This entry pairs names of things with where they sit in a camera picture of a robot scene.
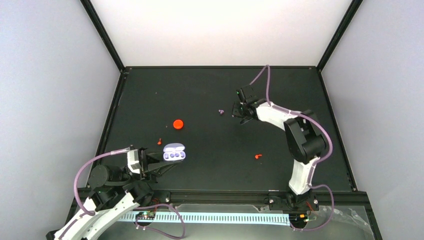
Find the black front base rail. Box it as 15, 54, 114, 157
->
67, 188, 375, 213

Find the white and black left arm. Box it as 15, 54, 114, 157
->
46, 143, 187, 240

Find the orange round bottle cap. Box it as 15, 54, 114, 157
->
172, 119, 184, 130

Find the black left rear frame post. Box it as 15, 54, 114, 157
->
80, 0, 125, 72

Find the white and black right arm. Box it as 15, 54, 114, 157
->
232, 99, 334, 210

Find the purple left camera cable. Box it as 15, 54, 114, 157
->
73, 147, 132, 218

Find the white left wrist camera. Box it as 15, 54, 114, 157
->
126, 149, 142, 174

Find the purple camera cable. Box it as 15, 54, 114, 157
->
73, 147, 132, 218
248, 64, 335, 213

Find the lavender earbud charging case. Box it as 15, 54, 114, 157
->
163, 143, 186, 162

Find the black frame post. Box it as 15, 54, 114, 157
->
80, 0, 125, 72
316, 0, 363, 73

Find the black right rear frame post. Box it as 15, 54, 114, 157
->
316, 0, 363, 73

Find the light blue slotted cable duct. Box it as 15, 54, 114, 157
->
118, 211, 290, 226

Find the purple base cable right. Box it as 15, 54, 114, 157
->
289, 202, 332, 232

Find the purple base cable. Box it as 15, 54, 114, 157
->
289, 202, 332, 232
134, 202, 187, 240

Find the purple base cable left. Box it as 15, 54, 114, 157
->
134, 202, 187, 240

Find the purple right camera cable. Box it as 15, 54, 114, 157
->
248, 64, 335, 213

